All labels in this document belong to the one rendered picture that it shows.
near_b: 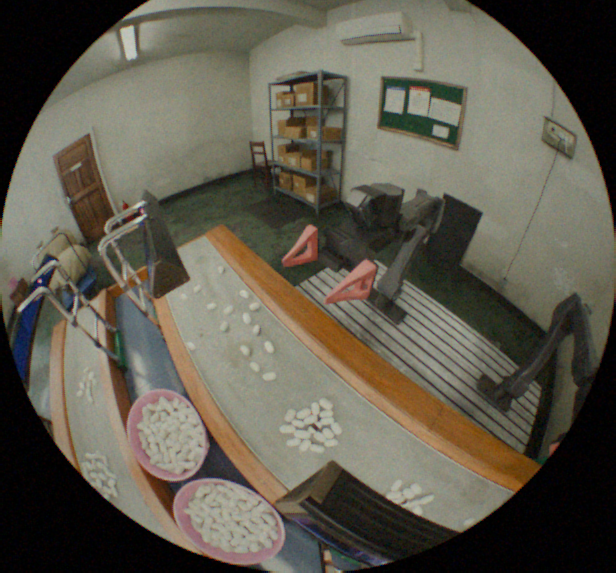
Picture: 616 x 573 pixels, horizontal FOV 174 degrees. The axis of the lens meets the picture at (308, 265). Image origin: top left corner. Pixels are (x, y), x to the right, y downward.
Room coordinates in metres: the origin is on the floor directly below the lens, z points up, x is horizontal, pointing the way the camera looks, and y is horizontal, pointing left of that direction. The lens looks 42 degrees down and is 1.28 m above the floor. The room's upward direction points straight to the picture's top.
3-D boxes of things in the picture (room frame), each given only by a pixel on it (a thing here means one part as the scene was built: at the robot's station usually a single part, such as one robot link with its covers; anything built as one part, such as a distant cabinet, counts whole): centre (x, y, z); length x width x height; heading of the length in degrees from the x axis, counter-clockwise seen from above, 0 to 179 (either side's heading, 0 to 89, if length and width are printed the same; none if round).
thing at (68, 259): (0.94, 3.03, 0.40); 0.74 x 0.56 x 0.38; 40
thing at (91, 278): (0.90, 3.02, 0.47); 0.97 x 0.62 x 0.94; 64
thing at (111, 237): (0.38, 0.52, 0.90); 0.20 x 0.19 x 0.45; 43
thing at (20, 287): (0.28, 5.88, 0.32); 0.42 x 0.42 x 0.64; 40
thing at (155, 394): (-0.07, 0.37, 0.72); 0.27 x 0.27 x 0.10
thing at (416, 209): (0.45, -0.29, 1.05); 0.30 x 0.09 x 0.12; 130
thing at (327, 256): (0.26, -0.01, 1.07); 0.09 x 0.07 x 0.07; 130
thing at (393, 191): (0.34, -0.16, 1.12); 0.12 x 0.09 x 0.12; 130
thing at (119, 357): (0.10, 0.81, 0.90); 0.20 x 0.19 x 0.45; 43
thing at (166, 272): (0.43, 0.46, 1.08); 0.62 x 0.08 x 0.07; 43
